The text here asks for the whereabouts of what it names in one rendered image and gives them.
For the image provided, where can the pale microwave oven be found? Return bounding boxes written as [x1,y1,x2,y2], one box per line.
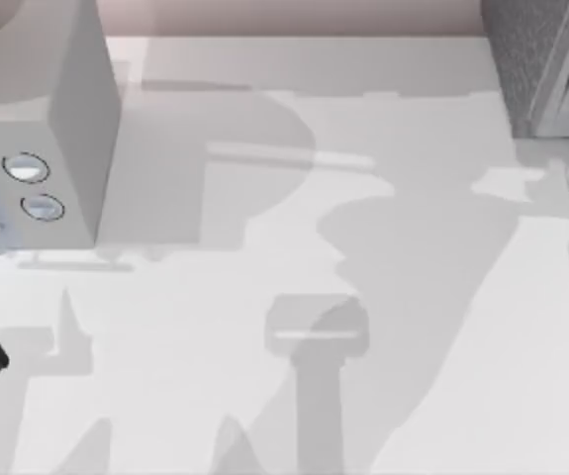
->
[0,0,123,254]

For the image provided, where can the grey cabinet with dark inside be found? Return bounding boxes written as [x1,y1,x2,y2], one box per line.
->
[479,0,569,140]

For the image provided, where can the large round microwave knob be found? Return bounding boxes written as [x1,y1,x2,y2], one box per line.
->
[1,151,50,185]

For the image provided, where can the small round microwave knob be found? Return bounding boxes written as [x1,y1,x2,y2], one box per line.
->
[20,193,66,223]

